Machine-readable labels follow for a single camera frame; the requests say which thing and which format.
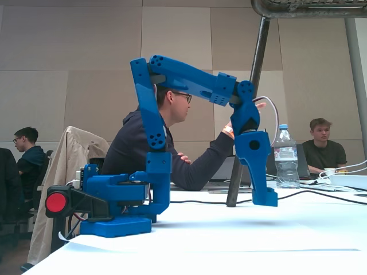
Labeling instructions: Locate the clear plastic water bottle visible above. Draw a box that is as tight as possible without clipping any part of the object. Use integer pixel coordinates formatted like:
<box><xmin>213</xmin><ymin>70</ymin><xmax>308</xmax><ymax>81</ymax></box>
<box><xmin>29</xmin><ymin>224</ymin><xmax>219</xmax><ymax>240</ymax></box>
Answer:
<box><xmin>273</xmin><ymin>124</ymin><xmax>301</xmax><ymax>189</ymax></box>

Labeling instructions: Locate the grey open laptop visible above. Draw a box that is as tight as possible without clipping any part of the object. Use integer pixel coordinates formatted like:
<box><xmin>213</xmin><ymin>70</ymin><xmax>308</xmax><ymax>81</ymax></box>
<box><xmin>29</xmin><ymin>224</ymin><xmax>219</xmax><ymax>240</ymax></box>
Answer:
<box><xmin>200</xmin><ymin>156</ymin><xmax>255</xmax><ymax>192</ymax></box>

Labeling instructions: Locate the black open laptop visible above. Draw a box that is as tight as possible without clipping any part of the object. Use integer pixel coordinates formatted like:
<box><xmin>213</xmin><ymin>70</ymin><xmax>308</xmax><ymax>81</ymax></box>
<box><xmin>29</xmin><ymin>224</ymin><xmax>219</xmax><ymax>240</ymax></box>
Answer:
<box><xmin>266</xmin><ymin>144</ymin><xmax>313</xmax><ymax>180</ymax></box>

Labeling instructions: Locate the man in olive t-shirt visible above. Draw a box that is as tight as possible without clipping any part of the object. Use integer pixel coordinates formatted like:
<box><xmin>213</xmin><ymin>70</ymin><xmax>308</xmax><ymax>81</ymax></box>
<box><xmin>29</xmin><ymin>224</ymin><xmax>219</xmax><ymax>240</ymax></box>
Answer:
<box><xmin>301</xmin><ymin>117</ymin><xmax>348</xmax><ymax>175</ymax></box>

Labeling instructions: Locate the white flat box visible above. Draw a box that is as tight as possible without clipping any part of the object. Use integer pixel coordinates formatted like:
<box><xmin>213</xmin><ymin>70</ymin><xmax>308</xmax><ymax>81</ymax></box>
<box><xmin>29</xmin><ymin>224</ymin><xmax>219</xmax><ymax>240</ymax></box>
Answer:
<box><xmin>329</xmin><ymin>174</ymin><xmax>367</xmax><ymax>190</ymax></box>

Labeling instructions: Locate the man in dark hoodie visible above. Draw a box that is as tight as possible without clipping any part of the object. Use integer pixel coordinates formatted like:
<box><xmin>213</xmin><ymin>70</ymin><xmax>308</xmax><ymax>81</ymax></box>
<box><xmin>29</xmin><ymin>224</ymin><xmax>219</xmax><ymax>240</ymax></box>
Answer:
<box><xmin>100</xmin><ymin>82</ymin><xmax>267</xmax><ymax>192</ymax></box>

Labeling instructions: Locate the black clamp with red knob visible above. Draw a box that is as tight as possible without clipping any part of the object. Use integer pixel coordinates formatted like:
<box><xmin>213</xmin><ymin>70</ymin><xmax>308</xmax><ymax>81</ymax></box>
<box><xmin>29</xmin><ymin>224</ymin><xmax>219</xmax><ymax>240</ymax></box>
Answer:
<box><xmin>45</xmin><ymin>185</ymin><xmax>114</xmax><ymax>254</ymax></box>

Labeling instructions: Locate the robot control board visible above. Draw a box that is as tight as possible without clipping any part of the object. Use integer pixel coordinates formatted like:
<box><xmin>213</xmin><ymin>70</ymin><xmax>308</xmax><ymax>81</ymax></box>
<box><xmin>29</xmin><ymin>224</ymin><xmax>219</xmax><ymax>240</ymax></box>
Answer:
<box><xmin>73</xmin><ymin>164</ymin><xmax>100</xmax><ymax>190</ymax></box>

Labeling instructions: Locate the beige jacket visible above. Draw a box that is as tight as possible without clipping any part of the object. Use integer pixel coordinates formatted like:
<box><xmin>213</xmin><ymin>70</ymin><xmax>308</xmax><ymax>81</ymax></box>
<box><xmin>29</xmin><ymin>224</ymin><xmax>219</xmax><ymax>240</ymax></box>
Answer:
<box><xmin>25</xmin><ymin>125</ymin><xmax>110</xmax><ymax>266</ymax></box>

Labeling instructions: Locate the black office chair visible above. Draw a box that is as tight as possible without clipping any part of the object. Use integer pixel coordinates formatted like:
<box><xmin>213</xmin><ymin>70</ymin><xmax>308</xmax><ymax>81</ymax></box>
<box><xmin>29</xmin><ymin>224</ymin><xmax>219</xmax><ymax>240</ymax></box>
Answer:
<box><xmin>28</xmin><ymin>150</ymin><xmax>54</xmax><ymax>218</ymax></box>

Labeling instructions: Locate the man in navy shirt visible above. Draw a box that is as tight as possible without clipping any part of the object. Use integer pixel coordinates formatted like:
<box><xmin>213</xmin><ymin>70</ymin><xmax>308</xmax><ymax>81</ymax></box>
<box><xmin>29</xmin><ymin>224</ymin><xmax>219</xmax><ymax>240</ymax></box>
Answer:
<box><xmin>12</xmin><ymin>127</ymin><xmax>46</xmax><ymax>201</ymax></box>

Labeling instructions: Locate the person in black coat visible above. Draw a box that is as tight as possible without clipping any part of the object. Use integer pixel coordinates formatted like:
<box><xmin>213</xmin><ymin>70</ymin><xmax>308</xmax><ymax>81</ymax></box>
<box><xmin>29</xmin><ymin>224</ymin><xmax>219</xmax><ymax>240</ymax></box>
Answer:
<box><xmin>0</xmin><ymin>147</ymin><xmax>25</xmax><ymax>230</ymax></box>

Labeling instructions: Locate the red white servo wire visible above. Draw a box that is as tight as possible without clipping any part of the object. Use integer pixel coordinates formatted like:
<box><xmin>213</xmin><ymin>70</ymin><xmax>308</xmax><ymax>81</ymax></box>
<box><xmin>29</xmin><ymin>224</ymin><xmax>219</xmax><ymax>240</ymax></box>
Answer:
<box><xmin>252</xmin><ymin>96</ymin><xmax>280</xmax><ymax>147</ymax></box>

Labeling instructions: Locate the black cable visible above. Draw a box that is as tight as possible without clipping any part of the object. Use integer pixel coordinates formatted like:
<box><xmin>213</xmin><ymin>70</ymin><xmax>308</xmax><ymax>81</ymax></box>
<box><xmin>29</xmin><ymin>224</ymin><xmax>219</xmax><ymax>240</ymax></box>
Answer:
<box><xmin>170</xmin><ymin>188</ymin><xmax>367</xmax><ymax>206</ymax></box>

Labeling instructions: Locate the white cable bundle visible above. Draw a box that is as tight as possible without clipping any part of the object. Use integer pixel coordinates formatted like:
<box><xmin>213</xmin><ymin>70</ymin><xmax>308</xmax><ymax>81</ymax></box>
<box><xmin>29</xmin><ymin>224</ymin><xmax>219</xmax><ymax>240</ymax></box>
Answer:
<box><xmin>299</xmin><ymin>159</ymin><xmax>367</xmax><ymax>192</ymax></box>

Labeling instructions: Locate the metal frame stand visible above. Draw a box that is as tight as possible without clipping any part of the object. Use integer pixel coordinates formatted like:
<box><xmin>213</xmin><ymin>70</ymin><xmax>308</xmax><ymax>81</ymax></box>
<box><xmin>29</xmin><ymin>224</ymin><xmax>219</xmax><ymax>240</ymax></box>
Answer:
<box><xmin>225</xmin><ymin>0</ymin><xmax>367</xmax><ymax>207</ymax></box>

